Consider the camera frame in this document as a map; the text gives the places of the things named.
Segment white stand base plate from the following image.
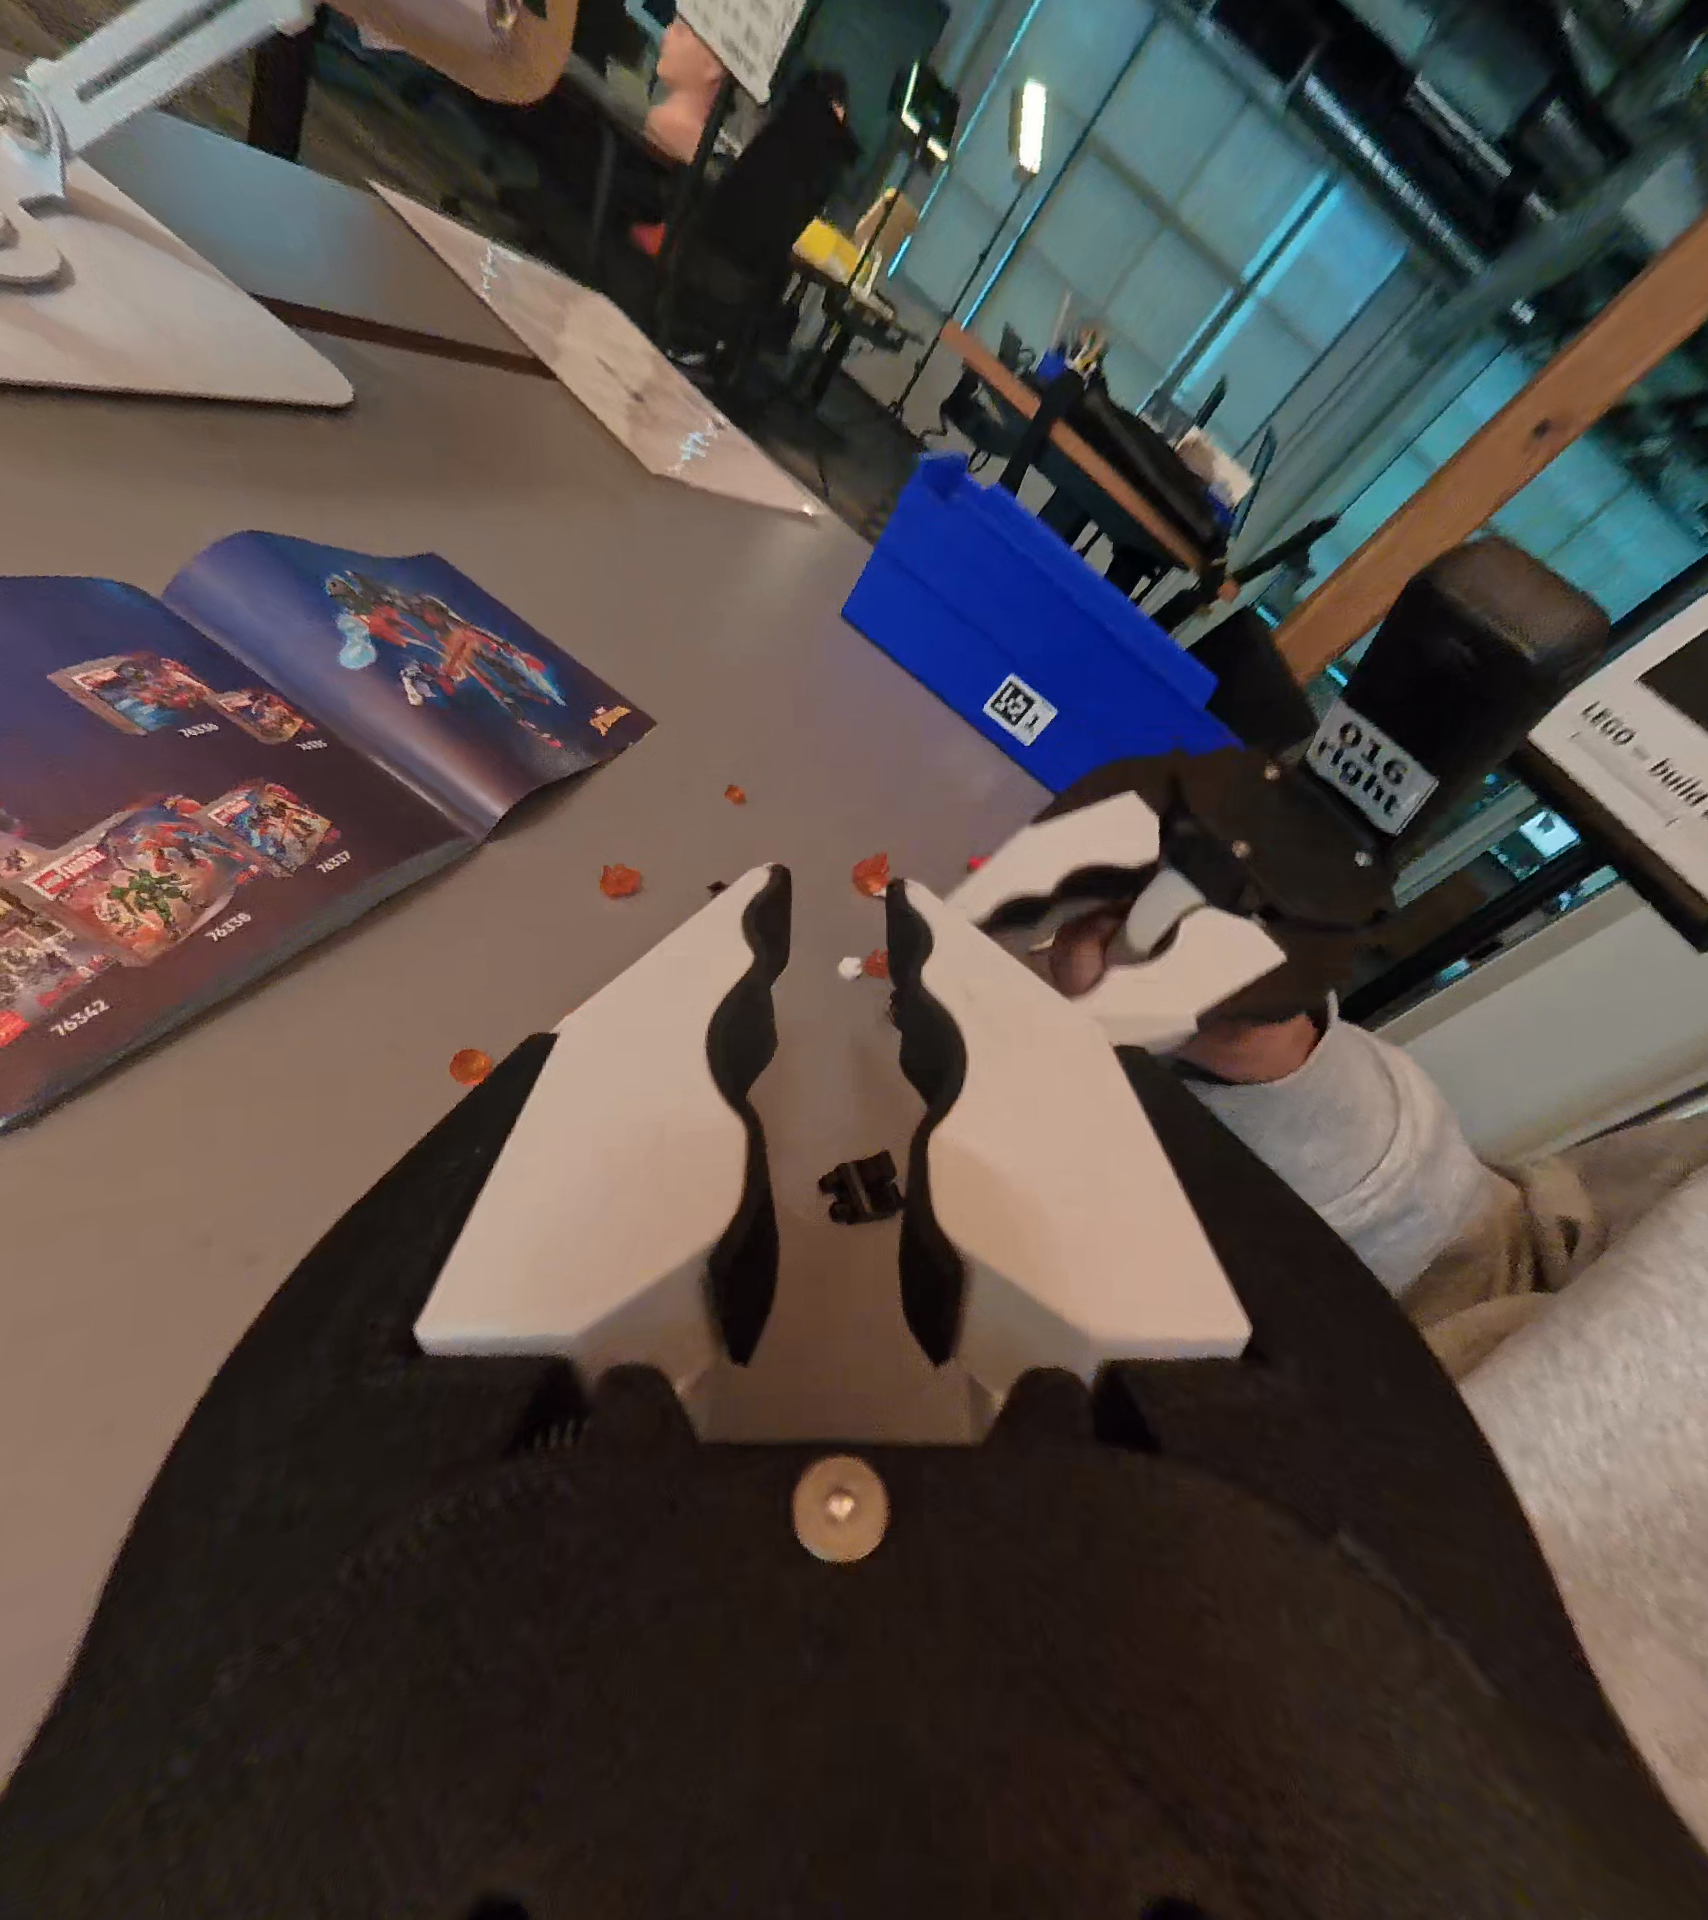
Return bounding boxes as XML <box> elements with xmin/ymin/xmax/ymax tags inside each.
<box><xmin>0</xmin><ymin>66</ymin><xmax>357</xmax><ymax>408</ymax></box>

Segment wooden beam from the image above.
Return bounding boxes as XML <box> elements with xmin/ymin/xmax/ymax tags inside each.
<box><xmin>1271</xmin><ymin>113</ymin><xmax>1708</xmax><ymax>685</ymax></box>

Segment yellow box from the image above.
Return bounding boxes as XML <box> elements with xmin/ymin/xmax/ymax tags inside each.
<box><xmin>791</xmin><ymin>216</ymin><xmax>888</xmax><ymax>297</ymax></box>

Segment silver ventilation ducts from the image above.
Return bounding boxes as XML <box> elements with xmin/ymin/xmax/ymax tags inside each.
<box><xmin>1215</xmin><ymin>0</ymin><xmax>1708</xmax><ymax>349</ymax></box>

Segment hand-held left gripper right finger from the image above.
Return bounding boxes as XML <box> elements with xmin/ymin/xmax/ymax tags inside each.
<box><xmin>879</xmin><ymin>877</ymin><xmax>1254</xmax><ymax>1442</ymax></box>

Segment blue plastic bin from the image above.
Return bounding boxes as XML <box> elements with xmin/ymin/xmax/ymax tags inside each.
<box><xmin>839</xmin><ymin>450</ymin><xmax>1242</xmax><ymax>797</ymax></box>

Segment lego instruction booklet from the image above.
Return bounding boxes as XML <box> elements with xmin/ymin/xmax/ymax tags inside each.
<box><xmin>0</xmin><ymin>527</ymin><xmax>657</xmax><ymax>1156</ymax></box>

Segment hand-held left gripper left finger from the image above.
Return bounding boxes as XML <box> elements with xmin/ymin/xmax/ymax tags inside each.
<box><xmin>411</xmin><ymin>860</ymin><xmax>795</xmax><ymax>1442</ymax></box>

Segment wooden desk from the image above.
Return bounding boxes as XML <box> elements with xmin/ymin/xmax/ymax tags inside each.
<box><xmin>939</xmin><ymin>317</ymin><xmax>1238</xmax><ymax>601</ymax></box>

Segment person's right hand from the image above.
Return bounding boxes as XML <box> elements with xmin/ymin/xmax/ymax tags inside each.
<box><xmin>1049</xmin><ymin>911</ymin><xmax>1143</xmax><ymax>1000</ymax></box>

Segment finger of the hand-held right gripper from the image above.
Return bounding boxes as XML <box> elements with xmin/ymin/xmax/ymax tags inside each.
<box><xmin>1086</xmin><ymin>868</ymin><xmax>1330</xmax><ymax>1058</ymax></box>
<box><xmin>942</xmin><ymin>789</ymin><xmax>1168</xmax><ymax>938</ymax></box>

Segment person's right forearm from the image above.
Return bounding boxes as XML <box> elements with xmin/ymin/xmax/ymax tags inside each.
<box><xmin>1182</xmin><ymin>1000</ymin><xmax>1599</xmax><ymax>1307</ymax></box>

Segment white printed sheet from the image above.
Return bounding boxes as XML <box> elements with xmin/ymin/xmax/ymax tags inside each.
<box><xmin>370</xmin><ymin>181</ymin><xmax>827</xmax><ymax>521</ymax></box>

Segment framed marker sign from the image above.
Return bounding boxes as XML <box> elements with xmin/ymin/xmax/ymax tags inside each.
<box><xmin>1519</xmin><ymin>516</ymin><xmax>1708</xmax><ymax>956</ymax></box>

